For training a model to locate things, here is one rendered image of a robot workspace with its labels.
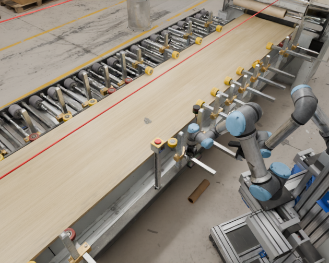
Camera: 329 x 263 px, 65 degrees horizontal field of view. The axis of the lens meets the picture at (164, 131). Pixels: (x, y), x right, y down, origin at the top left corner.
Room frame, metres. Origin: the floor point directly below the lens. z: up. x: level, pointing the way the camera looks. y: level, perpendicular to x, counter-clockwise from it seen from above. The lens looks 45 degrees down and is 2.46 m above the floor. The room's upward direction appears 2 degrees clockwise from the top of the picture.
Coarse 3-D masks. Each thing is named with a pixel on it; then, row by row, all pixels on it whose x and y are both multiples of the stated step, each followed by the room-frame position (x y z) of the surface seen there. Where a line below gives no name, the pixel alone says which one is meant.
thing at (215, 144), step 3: (213, 144) 1.45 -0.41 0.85; (216, 144) 1.44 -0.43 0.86; (219, 144) 1.45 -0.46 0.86; (216, 147) 1.43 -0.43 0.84; (219, 147) 1.41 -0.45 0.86; (222, 147) 1.41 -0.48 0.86; (222, 150) 1.39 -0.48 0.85; (225, 150) 1.38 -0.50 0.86; (228, 150) 1.38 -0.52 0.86; (228, 153) 1.36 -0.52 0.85; (231, 153) 1.35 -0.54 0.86; (234, 153) 1.35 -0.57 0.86; (231, 156) 1.34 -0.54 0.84; (234, 156) 1.32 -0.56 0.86
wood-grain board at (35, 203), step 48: (192, 48) 2.99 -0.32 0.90; (240, 48) 3.02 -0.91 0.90; (144, 96) 2.01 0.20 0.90; (192, 96) 2.03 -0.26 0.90; (48, 144) 1.36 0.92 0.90; (96, 144) 1.37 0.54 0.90; (144, 144) 1.39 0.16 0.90; (0, 192) 0.92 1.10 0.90; (48, 192) 0.93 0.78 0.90; (96, 192) 0.94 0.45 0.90; (0, 240) 0.60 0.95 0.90; (48, 240) 0.61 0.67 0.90
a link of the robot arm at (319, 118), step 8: (296, 88) 1.32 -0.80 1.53; (304, 88) 1.29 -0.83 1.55; (296, 96) 1.26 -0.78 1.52; (304, 96) 1.22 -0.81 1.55; (312, 96) 1.22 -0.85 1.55; (320, 112) 1.24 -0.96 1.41; (312, 120) 1.24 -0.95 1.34; (320, 120) 1.22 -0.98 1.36; (328, 120) 1.24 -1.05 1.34; (320, 128) 1.23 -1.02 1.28; (328, 128) 1.22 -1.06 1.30; (328, 136) 1.20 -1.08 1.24
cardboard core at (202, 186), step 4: (204, 180) 1.62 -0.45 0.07; (200, 184) 1.57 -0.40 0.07; (204, 184) 1.56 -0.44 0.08; (208, 184) 1.58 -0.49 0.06; (196, 188) 1.52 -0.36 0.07; (200, 188) 1.51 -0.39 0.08; (204, 188) 1.52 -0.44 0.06; (196, 192) 1.47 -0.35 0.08; (200, 192) 1.47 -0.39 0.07; (192, 196) 1.41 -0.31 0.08; (196, 196) 1.42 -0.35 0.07; (192, 200) 1.41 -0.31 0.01
